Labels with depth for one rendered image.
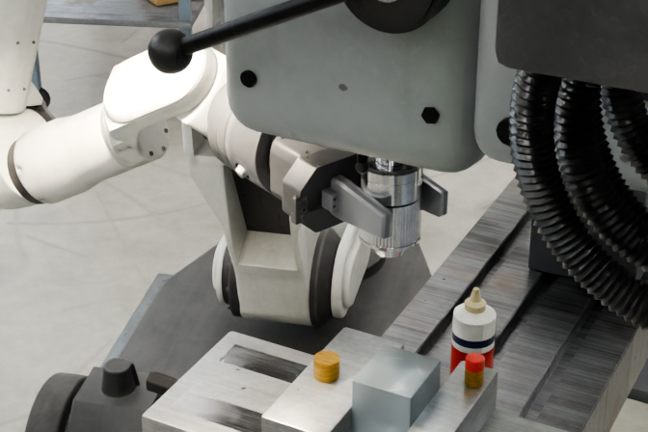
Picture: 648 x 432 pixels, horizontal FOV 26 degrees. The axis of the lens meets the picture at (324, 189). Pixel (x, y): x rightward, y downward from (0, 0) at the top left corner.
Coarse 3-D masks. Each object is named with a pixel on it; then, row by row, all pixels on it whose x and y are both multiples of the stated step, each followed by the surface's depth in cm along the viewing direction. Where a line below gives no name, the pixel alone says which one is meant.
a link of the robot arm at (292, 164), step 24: (240, 144) 110; (264, 144) 109; (288, 144) 107; (312, 144) 107; (240, 168) 112; (264, 168) 110; (288, 168) 106; (312, 168) 103; (336, 168) 104; (288, 192) 104; (312, 192) 103; (312, 216) 104
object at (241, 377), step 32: (224, 352) 128; (256, 352) 128; (288, 352) 128; (192, 384) 123; (224, 384) 123; (256, 384) 123; (288, 384) 123; (448, 384) 116; (160, 416) 119; (192, 416) 119; (224, 416) 119; (256, 416) 119; (448, 416) 113; (480, 416) 116; (512, 416) 119
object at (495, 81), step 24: (480, 24) 82; (480, 48) 83; (480, 72) 83; (504, 72) 82; (480, 96) 84; (504, 96) 83; (480, 120) 84; (504, 120) 83; (480, 144) 85; (504, 144) 84; (624, 168) 81
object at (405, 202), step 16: (368, 192) 102; (384, 192) 101; (400, 192) 101; (416, 192) 102; (400, 208) 102; (416, 208) 103; (400, 224) 103; (416, 224) 104; (368, 240) 104; (384, 240) 103; (400, 240) 103; (416, 240) 104
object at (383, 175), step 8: (368, 160) 102; (376, 160) 102; (376, 168) 101; (384, 168) 101; (392, 168) 101; (400, 168) 101; (408, 168) 101; (416, 168) 102; (368, 176) 102; (376, 176) 101; (384, 176) 101; (392, 176) 101; (400, 176) 101; (408, 176) 101; (416, 176) 102; (384, 184) 101; (392, 184) 101; (400, 184) 101
